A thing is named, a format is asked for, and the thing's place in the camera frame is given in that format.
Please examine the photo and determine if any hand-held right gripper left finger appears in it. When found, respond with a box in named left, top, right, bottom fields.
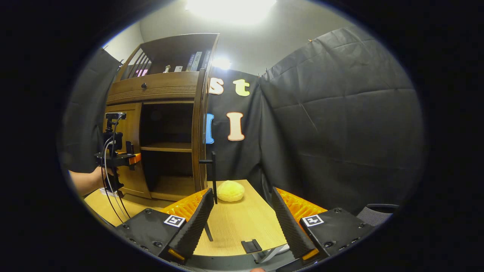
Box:
left=115, top=188, right=215, bottom=263

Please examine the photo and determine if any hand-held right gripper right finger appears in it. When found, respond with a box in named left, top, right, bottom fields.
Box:
left=271, top=186, right=377, bottom=261

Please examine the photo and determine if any wooden shoe cabinet door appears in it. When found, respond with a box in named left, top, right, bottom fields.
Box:
left=199, top=99, right=210, bottom=192
left=104, top=103, right=152, bottom=199

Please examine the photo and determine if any black door handle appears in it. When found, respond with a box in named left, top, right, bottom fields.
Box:
left=199, top=151, right=218, bottom=205

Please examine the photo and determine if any wooden double-door shoe cabinet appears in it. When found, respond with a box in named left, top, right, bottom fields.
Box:
left=103, top=33, right=220, bottom=202

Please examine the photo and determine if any wooden cabinet shelf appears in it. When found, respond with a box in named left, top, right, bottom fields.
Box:
left=141, top=142, right=192, bottom=153

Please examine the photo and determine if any wooden cabinet drawer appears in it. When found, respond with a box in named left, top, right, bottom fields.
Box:
left=106, top=71, right=200, bottom=105

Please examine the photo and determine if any black table clamp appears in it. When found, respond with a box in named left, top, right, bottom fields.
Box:
left=241, top=239, right=262, bottom=254

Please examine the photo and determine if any yellow round plush toy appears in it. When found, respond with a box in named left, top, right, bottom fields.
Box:
left=216, top=180, right=245, bottom=202

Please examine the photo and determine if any grey office chair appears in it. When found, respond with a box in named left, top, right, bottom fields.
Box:
left=357, top=203, right=399, bottom=227

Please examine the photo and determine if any black backdrop cloth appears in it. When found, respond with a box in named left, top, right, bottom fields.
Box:
left=60, top=26, right=424, bottom=214

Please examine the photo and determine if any large ceiling light panel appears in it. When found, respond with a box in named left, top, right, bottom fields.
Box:
left=185, top=0, right=277, bottom=25

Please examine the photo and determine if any black cable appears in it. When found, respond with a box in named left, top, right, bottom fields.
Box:
left=100, top=113, right=131, bottom=223

